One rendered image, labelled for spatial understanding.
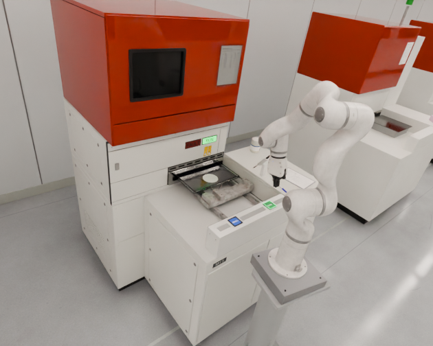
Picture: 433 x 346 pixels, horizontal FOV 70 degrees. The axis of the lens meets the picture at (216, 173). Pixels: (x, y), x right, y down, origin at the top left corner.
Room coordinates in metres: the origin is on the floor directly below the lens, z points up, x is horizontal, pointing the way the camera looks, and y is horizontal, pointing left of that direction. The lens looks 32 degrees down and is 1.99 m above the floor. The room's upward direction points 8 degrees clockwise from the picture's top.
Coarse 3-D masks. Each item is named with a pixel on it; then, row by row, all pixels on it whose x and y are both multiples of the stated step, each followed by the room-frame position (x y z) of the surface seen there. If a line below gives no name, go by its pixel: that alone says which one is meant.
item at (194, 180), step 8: (200, 168) 1.77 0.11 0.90; (208, 168) 1.78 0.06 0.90; (216, 168) 1.80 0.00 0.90; (224, 168) 1.81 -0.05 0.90; (184, 176) 1.64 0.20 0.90; (192, 176) 1.65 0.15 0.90; (200, 176) 1.67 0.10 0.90; (224, 176) 1.71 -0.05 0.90; (232, 176) 1.72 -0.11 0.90; (192, 184) 1.57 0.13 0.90; (200, 184) 1.58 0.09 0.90; (208, 184) 1.59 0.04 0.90
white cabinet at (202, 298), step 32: (160, 224) 1.34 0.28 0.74; (160, 256) 1.33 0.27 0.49; (192, 256) 1.11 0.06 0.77; (224, 256) 1.11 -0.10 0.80; (160, 288) 1.32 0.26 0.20; (192, 288) 1.09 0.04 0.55; (224, 288) 1.15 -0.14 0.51; (256, 288) 1.37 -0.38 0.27; (192, 320) 1.07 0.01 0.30; (224, 320) 1.19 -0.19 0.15
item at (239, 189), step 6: (234, 186) 1.64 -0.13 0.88; (240, 186) 1.65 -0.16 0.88; (222, 192) 1.56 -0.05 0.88; (228, 192) 1.57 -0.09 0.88; (234, 192) 1.58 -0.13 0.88; (240, 192) 1.58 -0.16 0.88; (246, 192) 1.62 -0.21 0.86; (216, 198) 1.49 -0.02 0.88; (228, 198) 1.52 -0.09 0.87; (204, 204) 1.44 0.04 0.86; (216, 204) 1.45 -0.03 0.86
